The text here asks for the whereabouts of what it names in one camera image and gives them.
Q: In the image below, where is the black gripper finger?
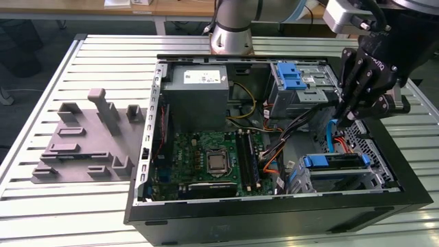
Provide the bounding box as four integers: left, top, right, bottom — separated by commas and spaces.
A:
353, 93, 397, 122
335, 47, 382, 129

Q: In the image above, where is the red orange power wire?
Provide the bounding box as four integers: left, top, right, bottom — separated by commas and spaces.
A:
334, 135, 358, 155

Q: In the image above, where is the blue data wire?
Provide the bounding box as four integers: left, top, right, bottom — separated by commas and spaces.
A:
327, 118, 346, 155

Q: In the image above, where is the hard disk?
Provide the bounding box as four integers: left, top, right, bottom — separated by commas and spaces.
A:
303, 153, 371, 172

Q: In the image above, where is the metal disk bay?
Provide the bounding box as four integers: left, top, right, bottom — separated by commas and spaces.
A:
298, 152, 395, 194

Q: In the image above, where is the metal optical drive cage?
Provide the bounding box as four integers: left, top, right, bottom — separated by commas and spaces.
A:
267, 61, 341, 119

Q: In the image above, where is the blue plastic drive latch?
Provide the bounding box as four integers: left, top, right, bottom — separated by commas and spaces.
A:
278, 63, 303, 91

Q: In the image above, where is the installed RAM stick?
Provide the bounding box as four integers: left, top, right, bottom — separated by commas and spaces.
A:
247, 132, 262, 186

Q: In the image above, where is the black RAM slot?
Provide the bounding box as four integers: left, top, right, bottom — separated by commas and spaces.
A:
235, 130, 254, 188

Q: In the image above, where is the grey power supply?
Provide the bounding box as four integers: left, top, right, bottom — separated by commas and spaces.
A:
161, 64, 230, 132

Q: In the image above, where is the black CPU socket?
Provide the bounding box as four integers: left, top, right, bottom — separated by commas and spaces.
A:
205, 147, 231, 179

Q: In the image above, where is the silver CPU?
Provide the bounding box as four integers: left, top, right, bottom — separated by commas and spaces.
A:
206, 153, 230, 173

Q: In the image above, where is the black PC case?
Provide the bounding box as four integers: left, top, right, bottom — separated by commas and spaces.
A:
123, 54, 434, 245

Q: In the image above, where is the green motherboard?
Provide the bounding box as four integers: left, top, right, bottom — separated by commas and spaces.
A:
151, 130, 275, 200

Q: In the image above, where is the black graphics card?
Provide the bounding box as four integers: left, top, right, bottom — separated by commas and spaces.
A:
178, 181, 238, 200

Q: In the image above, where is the black case fan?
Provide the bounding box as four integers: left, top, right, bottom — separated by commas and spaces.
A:
153, 102, 174, 167

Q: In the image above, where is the grey parts rack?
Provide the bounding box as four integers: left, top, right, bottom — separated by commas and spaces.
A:
31, 87, 153, 185

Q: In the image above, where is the wooden desk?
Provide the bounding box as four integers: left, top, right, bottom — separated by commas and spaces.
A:
0, 0, 347, 37

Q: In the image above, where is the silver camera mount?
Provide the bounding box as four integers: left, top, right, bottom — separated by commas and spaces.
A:
393, 84, 413, 114
322, 0, 375, 34

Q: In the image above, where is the black cable bundle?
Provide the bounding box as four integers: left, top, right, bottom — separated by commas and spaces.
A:
262, 101, 341, 162

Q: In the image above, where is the yellow wire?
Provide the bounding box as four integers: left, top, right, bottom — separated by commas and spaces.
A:
226, 81, 258, 119

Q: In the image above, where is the orange wire bundle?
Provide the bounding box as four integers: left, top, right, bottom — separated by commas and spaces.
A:
262, 144, 287, 178

